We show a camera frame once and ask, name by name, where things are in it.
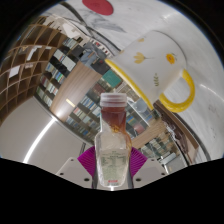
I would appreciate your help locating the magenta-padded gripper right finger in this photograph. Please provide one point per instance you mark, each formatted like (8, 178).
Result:
(138, 161)

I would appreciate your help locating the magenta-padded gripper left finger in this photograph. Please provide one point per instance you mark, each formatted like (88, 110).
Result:
(87, 160)

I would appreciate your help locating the clear plastic drink bottle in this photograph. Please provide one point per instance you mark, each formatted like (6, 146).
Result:
(113, 153)

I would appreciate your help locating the ceiling strip lights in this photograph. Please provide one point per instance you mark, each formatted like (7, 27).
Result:
(38, 141)

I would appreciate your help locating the wooden cubby shelf unit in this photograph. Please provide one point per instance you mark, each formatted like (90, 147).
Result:
(23, 63)

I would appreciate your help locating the flat round red coaster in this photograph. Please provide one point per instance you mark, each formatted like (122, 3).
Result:
(98, 6)

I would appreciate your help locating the wall bookshelf full of books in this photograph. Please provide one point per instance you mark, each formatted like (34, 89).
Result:
(83, 100)

